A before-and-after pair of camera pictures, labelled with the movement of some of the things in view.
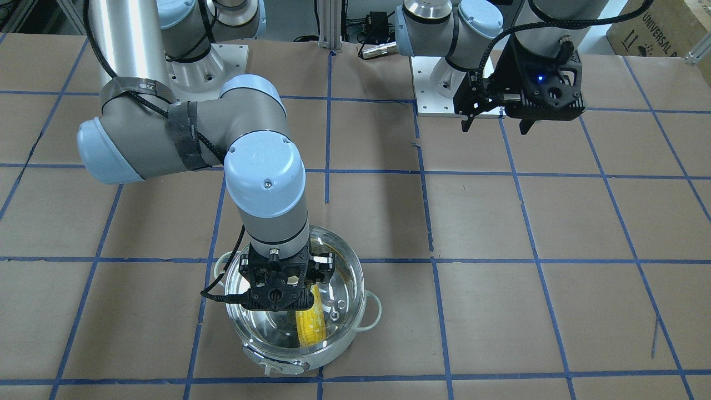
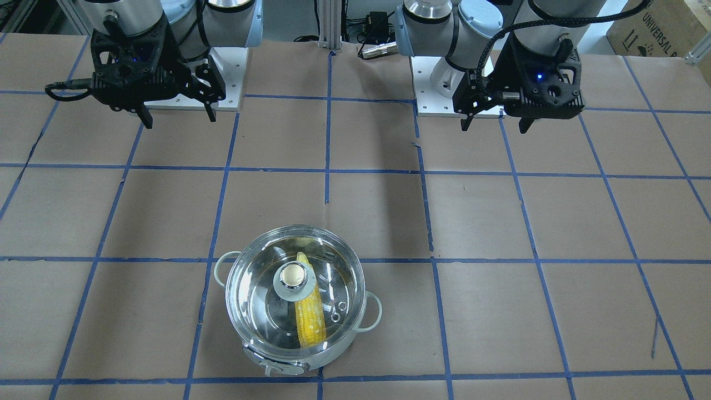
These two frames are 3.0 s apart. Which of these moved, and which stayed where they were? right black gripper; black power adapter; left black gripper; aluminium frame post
Moved: right black gripper
Stayed: left black gripper; black power adapter; aluminium frame post
